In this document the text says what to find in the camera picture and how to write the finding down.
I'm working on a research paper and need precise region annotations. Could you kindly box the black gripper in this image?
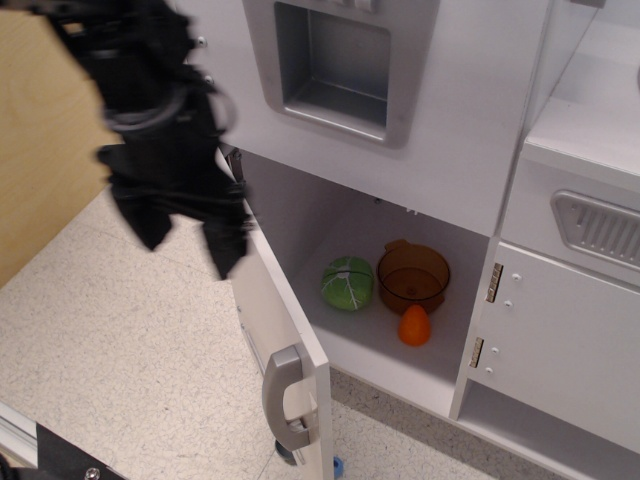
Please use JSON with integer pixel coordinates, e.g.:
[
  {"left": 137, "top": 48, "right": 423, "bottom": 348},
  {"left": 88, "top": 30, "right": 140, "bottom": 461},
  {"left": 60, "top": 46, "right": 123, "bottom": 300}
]
[{"left": 99, "top": 114, "right": 249, "bottom": 280}]

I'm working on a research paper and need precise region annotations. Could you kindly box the white low fridge door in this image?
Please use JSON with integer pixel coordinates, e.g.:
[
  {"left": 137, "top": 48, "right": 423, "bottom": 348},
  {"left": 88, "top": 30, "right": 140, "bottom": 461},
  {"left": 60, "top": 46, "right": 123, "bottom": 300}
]
[{"left": 213, "top": 147, "right": 335, "bottom": 480}]

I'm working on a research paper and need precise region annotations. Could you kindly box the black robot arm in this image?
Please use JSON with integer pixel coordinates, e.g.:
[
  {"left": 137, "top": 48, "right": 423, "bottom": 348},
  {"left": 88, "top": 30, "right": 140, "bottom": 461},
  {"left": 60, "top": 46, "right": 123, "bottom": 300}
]
[{"left": 1, "top": 1, "right": 249, "bottom": 279}]

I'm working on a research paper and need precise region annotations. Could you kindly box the white toy kitchen fridge cabinet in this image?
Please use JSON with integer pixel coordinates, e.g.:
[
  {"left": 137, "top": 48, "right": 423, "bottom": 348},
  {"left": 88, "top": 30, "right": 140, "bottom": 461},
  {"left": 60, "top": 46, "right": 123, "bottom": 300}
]
[{"left": 177, "top": 1, "right": 552, "bottom": 415}]

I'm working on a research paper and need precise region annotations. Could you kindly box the upper metal door hinge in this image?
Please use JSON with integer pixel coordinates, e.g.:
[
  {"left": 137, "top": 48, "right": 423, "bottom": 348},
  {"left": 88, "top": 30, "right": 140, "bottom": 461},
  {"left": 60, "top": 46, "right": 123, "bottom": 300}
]
[{"left": 225, "top": 148, "right": 245, "bottom": 183}]

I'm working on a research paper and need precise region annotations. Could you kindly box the green toy cabbage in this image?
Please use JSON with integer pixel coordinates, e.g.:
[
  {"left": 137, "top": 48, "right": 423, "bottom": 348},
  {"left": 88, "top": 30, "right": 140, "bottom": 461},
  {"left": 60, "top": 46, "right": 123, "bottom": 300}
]
[{"left": 320, "top": 256, "right": 374, "bottom": 312}]

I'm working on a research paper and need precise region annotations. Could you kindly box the wooden panel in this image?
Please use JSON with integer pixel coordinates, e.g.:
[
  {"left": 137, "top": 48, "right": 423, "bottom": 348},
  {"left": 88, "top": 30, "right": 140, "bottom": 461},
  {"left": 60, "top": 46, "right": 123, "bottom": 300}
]
[{"left": 1, "top": 11, "right": 116, "bottom": 283}]

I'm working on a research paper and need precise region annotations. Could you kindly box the orange transparent toy pot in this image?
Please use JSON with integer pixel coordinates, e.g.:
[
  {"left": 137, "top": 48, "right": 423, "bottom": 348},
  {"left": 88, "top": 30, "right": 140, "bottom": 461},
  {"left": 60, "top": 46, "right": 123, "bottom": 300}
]
[{"left": 376, "top": 239, "right": 450, "bottom": 315}]

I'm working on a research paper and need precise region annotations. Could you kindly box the grey ice dispenser recess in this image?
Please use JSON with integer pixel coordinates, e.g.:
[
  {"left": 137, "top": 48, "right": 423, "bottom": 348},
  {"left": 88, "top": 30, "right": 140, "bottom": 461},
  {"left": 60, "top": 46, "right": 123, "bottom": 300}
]
[{"left": 243, "top": 1, "right": 440, "bottom": 149}]

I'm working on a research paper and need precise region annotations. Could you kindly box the grey blue toy scoop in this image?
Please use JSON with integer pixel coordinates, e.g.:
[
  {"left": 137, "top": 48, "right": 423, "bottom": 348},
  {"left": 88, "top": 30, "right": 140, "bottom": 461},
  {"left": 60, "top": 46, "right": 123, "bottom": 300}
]
[{"left": 274, "top": 441, "right": 344, "bottom": 479}]

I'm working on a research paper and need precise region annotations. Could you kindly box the orange toy carrot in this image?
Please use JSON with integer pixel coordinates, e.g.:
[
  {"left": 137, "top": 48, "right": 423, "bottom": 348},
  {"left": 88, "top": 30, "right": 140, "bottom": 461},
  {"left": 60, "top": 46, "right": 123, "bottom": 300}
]
[{"left": 397, "top": 305, "right": 431, "bottom": 347}]

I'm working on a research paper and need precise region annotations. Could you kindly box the lower oven door hinge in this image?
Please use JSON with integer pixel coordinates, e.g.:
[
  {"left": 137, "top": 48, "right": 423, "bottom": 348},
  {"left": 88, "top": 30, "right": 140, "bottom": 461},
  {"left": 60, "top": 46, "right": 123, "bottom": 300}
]
[{"left": 469, "top": 337, "right": 484, "bottom": 368}]

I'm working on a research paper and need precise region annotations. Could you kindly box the oven door hinge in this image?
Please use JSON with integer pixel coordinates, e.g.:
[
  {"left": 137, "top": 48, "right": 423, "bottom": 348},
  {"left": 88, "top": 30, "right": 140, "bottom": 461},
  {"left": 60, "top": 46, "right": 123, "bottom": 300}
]
[
  {"left": 485, "top": 262, "right": 504, "bottom": 303},
  {"left": 469, "top": 337, "right": 484, "bottom": 368}
]

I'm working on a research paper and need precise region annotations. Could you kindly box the upper oven door hinge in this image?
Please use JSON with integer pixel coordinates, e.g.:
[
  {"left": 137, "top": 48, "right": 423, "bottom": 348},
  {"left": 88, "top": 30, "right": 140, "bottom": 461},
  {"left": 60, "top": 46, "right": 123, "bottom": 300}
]
[{"left": 485, "top": 262, "right": 504, "bottom": 303}]

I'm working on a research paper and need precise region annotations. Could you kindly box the white oven cabinet door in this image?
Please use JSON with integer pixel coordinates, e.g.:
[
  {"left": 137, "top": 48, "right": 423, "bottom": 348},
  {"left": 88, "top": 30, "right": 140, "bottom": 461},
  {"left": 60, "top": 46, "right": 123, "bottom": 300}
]
[{"left": 468, "top": 244, "right": 639, "bottom": 451}]

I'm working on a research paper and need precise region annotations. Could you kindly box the grey vent panel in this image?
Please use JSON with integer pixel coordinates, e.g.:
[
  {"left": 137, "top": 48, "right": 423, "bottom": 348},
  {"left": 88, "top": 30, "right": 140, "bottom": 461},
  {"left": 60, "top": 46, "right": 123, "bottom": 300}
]
[{"left": 550, "top": 190, "right": 639, "bottom": 271}]

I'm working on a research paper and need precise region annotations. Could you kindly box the grey fridge door handle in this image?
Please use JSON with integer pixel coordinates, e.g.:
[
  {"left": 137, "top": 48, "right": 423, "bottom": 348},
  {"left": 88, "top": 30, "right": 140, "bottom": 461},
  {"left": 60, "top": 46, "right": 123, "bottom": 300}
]
[{"left": 262, "top": 345, "right": 318, "bottom": 451}]

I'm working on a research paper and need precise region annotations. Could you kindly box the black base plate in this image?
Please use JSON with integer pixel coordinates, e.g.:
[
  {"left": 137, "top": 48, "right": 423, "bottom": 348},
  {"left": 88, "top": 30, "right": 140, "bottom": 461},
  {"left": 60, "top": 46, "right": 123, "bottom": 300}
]
[{"left": 1, "top": 424, "right": 125, "bottom": 479}]

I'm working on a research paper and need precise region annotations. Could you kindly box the aluminium rail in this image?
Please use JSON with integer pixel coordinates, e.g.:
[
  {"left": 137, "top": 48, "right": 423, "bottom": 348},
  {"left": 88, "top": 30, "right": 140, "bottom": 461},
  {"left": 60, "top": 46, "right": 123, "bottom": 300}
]
[{"left": 1, "top": 402, "right": 38, "bottom": 467}]

